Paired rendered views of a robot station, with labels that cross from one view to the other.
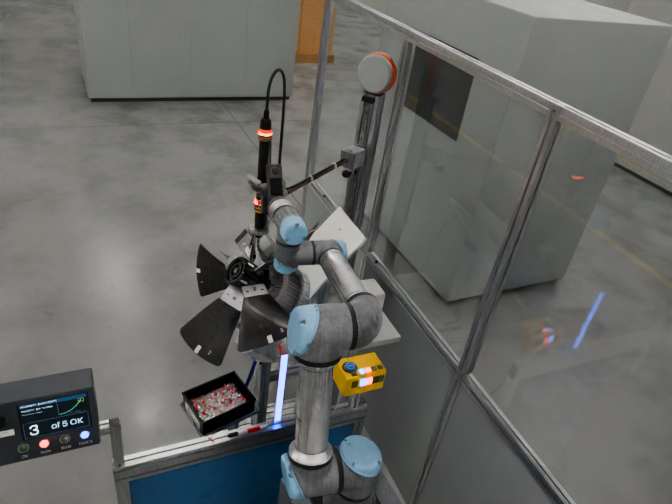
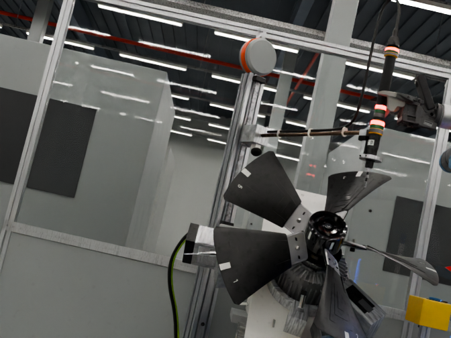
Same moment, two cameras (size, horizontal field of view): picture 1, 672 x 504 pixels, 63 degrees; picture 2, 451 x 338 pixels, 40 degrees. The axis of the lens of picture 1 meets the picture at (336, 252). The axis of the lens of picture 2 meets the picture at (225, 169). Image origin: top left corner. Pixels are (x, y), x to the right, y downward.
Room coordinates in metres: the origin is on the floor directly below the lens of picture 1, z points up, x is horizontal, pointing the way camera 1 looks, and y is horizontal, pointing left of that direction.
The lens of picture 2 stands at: (1.07, 2.15, 1.09)
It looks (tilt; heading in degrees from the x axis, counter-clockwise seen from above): 7 degrees up; 299
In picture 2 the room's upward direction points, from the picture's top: 13 degrees clockwise
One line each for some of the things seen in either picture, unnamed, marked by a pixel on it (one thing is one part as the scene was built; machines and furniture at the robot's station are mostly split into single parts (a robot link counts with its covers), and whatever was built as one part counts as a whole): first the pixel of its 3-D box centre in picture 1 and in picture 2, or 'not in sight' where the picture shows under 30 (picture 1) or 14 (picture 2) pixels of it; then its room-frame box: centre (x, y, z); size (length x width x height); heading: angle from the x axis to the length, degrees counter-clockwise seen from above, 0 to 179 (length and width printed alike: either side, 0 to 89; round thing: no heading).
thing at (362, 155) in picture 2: (261, 217); (370, 145); (1.62, 0.27, 1.50); 0.09 x 0.07 x 0.10; 153
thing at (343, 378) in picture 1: (359, 375); (427, 314); (1.43, -0.15, 1.02); 0.16 x 0.10 x 0.11; 118
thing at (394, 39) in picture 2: (262, 177); (382, 97); (1.61, 0.28, 1.66); 0.04 x 0.04 x 0.46
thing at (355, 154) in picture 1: (353, 156); (254, 135); (2.17, -0.01, 1.54); 0.10 x 0.07 x 0.08; 153
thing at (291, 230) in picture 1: (290, 226); not in sight; (1.37, 0.14, 1.64); 0.11 x 0.08 x 0.09; 28
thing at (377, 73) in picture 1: (377, 73); (258, 58); (2.25, -0.05, 1.88); 0.17 x 0.15 x 0.16; 28
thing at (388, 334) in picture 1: (359, 317); (276, 324); (1.97, -0.16, 0.85); 0.36 x 0.24 x 0.03; 28
